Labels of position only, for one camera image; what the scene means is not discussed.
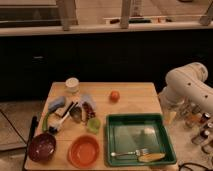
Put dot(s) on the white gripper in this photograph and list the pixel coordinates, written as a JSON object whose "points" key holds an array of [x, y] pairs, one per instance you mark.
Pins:
{"points": [[170, 110]]}

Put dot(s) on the red apple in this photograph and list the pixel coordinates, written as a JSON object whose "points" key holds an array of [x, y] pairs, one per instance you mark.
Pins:
{"points": [[114, 96]]}

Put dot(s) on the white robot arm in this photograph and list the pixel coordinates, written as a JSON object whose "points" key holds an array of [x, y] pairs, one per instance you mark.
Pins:
{"points": [[185, 83]]}

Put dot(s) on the green plastic tray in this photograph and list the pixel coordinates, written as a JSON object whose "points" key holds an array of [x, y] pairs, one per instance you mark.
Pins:
{"points": [[131, 132]]}

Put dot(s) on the spice bottle rack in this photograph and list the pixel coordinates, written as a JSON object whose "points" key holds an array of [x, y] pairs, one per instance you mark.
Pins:
{"points": [[193, 125]]}

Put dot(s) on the silver fork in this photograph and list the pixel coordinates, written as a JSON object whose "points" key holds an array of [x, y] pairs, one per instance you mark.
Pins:
{"points": [[138, 152]]}

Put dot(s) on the small green cup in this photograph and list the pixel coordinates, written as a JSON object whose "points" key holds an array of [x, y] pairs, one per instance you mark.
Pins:
{"points": [[93, 125]]}

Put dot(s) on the dark red grapes toy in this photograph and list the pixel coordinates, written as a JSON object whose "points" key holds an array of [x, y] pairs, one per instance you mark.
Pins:
{"points": [[89, 110]]}

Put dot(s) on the pale blue cloth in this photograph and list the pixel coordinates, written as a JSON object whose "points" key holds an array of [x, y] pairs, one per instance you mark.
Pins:
{"points": [[88, 98]]}

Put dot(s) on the metal measuring cup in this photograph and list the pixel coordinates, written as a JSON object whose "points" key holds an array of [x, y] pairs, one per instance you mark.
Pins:
{"points": [[76, 114]]}

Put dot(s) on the orange plastic bowl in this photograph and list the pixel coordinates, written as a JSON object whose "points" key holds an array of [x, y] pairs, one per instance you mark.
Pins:
{"points": [[83, 152]]}

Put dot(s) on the white cup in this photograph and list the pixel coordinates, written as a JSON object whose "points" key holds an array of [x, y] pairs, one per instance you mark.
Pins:
{"points": [[72, 84]]}

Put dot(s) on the green vegetable toy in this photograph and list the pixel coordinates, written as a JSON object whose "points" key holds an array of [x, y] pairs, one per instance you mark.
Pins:
{"points": [[45, 122]]}

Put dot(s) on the dark purple bowl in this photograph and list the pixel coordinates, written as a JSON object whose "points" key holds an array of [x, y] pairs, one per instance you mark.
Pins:
{"points": [[42, 147]]}

